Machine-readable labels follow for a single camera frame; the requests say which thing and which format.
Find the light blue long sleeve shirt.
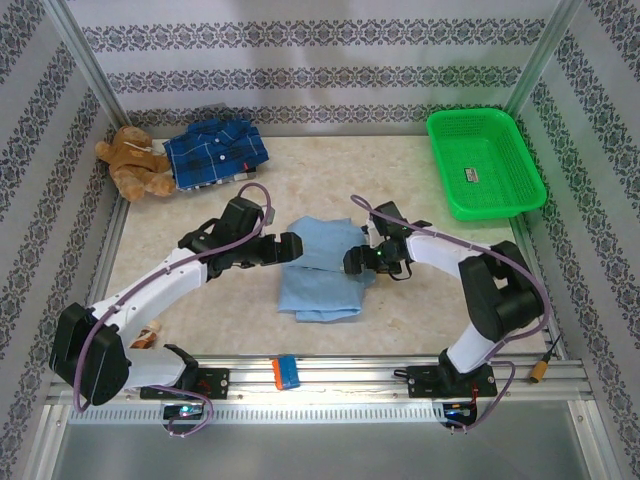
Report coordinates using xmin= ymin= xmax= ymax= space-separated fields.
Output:
xmin=276 ymin=215 xmax=376 ymax=325

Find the black and white patterned shirt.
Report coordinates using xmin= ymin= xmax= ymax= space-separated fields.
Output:
xmin=192 ymin=167 xmax=259 ymax=194

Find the blue plaid folded shirt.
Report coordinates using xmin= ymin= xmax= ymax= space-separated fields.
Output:
xmin=163 ymin=119 xmax=271 ymax=191

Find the orange and blue connector block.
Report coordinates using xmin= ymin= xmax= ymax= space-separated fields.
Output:
xmin=271 ymin=354 xmax=301 ymax=391

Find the brown teddy bear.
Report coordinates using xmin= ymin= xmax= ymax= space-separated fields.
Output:
xmin=94 ymin=124 xmax=177 ymax=204

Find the green plastic basket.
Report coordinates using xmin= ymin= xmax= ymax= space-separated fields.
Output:
xmin=425 ymin=108 xmax=548 ymax=221

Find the yellow cylindrical sensor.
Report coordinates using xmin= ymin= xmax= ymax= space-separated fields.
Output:
xmin=530 ymin=355 xmax=554 ymax=385

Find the grey metal panel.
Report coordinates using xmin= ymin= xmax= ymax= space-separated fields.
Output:
xmin=49 ymin=422 xmax=591 ymax=480

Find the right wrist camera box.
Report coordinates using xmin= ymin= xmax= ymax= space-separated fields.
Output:
xmin=368 ymin=199 xmax=402 ymax=237

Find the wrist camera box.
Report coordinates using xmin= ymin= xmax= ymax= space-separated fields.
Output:
xmin=219 ymin=196 xmax=266 ymax=237
xmin=368 ymin=199 xmax=402 ymax=237

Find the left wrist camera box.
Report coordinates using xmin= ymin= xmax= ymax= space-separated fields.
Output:
xmin=219 ymin=196 xmax=266 ymax=237

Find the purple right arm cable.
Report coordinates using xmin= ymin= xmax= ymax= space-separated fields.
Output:
xmin=349 ymin=193 xmax=551 ymax=435

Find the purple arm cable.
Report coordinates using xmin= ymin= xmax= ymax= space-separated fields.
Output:
xmin=349 ymin=193 xmax=551 ymax=435
xmin=72 ymin=182 xmax=276 ymax=441

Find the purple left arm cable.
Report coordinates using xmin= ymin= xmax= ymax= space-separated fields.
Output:
xmin=72 ymin=182 xmax=276 ymax=441

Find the aluminium mounting rail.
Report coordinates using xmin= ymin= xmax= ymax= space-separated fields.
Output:
xmin=47 ymin=354 xmax=596 ymax=401

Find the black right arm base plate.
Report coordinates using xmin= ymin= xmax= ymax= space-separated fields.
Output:
xmin=405 ymin=364 xmax=499 ymax=400

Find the aluminium side rail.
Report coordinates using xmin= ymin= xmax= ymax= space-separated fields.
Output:
xmin=509 ymin=218 xmax=570 ymax=360
xmin=69 ymin=197 xmax=131 ymax=364

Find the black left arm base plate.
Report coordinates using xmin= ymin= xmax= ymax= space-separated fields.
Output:
xmin=139 ymin=367 xmax=231 ymax=401

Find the slotted metal cable duct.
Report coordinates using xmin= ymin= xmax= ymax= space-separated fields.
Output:
xmin=67 ymin=402 xmax=446 ymax=425

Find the aluminium frame post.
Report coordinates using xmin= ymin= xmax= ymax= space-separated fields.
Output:
xmin=503 ymin=0 xmax=589 ymax=115
xmin=42 ymin=0 xmax=132 ymax=127

